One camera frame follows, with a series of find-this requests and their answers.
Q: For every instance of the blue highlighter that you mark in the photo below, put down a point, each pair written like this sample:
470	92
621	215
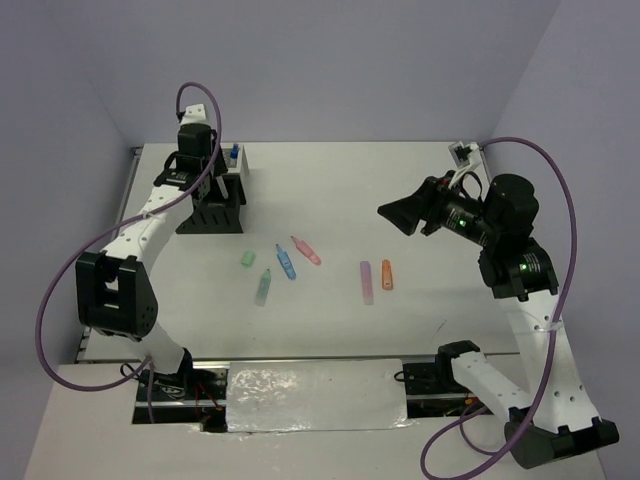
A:
285	263

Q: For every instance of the blue cap spray bottle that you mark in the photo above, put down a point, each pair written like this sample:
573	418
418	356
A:
233	155

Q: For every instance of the pink highlighter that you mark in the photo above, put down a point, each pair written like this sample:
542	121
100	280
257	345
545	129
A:
306	250

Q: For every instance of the green marker cap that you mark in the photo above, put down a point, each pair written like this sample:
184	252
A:
248	259

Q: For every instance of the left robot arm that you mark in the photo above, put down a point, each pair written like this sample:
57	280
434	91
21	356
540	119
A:
114	292

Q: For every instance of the orange tip grey highlighter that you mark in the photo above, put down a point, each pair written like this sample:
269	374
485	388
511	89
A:
222	187

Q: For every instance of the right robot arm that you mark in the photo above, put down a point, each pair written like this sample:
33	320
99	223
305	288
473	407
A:
555	418

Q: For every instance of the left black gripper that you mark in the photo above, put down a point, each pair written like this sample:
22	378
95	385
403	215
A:
220	165

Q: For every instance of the purple highlighter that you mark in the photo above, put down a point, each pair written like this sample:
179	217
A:
366	282

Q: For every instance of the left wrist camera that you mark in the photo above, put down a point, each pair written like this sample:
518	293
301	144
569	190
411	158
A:
195	114

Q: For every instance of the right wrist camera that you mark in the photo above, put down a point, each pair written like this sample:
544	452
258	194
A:
467	158

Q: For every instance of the green highlighter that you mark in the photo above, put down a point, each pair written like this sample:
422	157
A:
263	288

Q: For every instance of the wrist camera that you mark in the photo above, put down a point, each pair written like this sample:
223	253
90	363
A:
467	158
195	114

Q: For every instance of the black slotted organizer box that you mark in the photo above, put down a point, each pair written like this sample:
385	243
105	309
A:
218	217

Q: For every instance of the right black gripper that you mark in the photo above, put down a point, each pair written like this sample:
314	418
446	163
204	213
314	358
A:
426	203

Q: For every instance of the grey mesh organizer box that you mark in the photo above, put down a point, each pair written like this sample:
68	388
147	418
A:
242	168

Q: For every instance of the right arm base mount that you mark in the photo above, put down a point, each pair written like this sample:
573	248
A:
428	395

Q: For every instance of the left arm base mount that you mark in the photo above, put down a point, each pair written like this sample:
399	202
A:
204	405

